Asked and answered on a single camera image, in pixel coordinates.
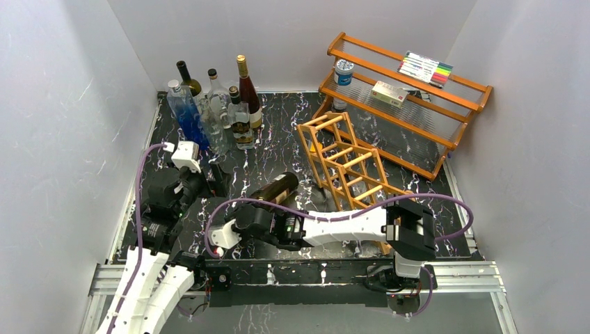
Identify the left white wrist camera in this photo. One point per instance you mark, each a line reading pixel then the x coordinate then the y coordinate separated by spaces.
pixel 184 154

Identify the clear glass bottle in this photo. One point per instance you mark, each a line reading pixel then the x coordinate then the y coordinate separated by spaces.
pixel 219 98

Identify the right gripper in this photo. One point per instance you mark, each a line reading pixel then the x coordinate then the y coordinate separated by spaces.
pixel 244 236

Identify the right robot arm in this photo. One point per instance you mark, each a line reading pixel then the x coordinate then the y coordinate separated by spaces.
pixel 405 225

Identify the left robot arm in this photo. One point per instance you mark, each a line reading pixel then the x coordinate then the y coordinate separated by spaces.
pixel 154 280

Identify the green white box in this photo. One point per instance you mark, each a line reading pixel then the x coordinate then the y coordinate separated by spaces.
pixel 389 94

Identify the yellow capped bottle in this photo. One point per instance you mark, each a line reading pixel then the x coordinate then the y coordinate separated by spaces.
pixel 312 148

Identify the green wine bottle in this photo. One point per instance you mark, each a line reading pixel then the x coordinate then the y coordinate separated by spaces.
pixel 187 80

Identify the small clear plastic bottle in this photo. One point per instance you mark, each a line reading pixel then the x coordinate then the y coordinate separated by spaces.
pixel 339 105

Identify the dark red wine bottle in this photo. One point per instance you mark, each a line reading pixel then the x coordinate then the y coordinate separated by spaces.
pixel 248 93

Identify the clear bottle bottom rack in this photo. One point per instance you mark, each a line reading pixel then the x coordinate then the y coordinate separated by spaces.
pixel 212 126

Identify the marker pen pack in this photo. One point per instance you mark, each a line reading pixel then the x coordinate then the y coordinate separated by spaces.
pixel 425 69

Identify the blue square bottle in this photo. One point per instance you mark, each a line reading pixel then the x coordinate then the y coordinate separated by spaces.
pixel 182 104

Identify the silver capped dark bottle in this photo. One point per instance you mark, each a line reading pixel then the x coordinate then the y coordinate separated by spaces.
pixel 278 189

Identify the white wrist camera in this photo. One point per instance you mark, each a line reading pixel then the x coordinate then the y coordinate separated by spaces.
pixel 184 154
pixel 223 238

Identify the orange wooden shelf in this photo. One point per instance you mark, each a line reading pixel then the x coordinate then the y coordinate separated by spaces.
pixel 428 127

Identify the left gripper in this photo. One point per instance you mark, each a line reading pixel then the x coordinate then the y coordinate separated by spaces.
pixel 220 184

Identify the blue white jar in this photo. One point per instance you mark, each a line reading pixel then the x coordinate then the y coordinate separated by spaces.
pixel 343 72

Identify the light wooden wine rack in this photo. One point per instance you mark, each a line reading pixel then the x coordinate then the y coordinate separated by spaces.
pixel 355 177

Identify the clear bottle rack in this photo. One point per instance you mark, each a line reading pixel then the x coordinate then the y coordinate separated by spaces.
pixel 212 126
pixel 239 116

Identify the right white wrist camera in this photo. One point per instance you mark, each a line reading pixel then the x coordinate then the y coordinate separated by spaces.
pixel 223 238

